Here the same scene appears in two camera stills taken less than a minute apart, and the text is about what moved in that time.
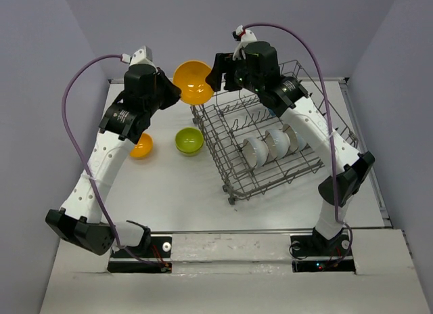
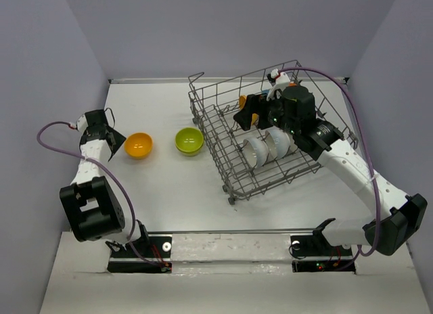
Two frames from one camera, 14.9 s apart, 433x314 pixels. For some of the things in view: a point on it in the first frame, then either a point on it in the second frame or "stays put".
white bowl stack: x=256 y=150 stays put
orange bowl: x=143 y=147 stays put
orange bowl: x=191 y=76 → x=255 y=117
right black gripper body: x=237 y=73 → x=273 y=116
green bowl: x=189 y=141 stays put
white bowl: x=279 y=142 stays put
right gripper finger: x=214 y=78 → x=254 y=105
